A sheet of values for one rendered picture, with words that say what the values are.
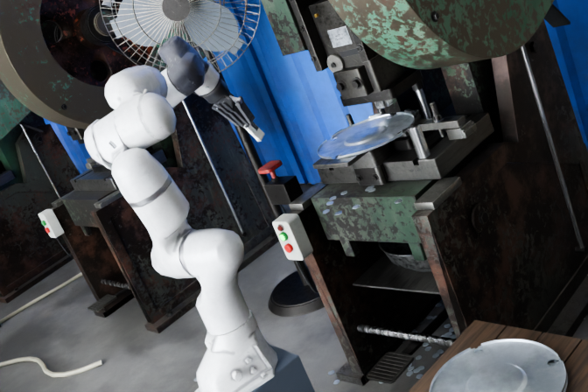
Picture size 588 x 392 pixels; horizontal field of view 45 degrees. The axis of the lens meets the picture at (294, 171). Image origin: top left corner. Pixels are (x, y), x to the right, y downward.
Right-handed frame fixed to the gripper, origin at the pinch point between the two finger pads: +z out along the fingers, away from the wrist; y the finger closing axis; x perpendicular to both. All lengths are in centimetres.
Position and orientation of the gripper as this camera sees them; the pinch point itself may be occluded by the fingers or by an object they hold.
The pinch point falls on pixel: (254, 130)
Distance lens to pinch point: 219.5
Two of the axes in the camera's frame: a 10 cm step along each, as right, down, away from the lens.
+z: 6.0, 6.1, 5.2
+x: 4.1, -7.9, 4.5
